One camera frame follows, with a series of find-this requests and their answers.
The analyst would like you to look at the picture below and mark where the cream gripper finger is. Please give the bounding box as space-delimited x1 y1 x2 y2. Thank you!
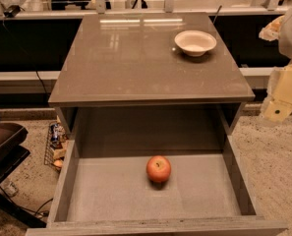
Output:
261 97 292 122
259 16 283 41

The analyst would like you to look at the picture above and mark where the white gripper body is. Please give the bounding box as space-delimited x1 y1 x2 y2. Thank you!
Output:
271 61 292 104

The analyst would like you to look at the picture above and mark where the red apple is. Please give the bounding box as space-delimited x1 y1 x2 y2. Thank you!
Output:
146 155 171 183

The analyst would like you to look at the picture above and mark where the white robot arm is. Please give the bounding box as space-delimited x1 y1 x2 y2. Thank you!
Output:
259 7 292 123

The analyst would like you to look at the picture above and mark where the grey cabinet with glossy top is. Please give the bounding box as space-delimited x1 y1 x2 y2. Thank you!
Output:
49 13 254 156

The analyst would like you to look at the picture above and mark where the open grey top drawer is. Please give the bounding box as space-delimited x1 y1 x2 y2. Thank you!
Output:
26 138 287 236

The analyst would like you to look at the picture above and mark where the white bowl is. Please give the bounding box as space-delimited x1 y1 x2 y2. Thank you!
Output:
174 30 217 57

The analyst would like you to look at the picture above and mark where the blue drink can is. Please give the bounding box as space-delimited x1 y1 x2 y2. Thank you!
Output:
50 123 59 143

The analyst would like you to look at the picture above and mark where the black power adapter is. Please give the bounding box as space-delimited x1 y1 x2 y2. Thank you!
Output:
4 5 21 18

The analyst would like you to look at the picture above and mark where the dark chair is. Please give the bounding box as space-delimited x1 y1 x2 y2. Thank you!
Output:
0 122 46 228

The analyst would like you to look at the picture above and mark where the wire basket with items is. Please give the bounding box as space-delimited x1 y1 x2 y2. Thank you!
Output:
44 121 68 172

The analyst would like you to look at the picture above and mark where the black floor cable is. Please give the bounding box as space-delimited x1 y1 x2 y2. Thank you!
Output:
0 184 54 218

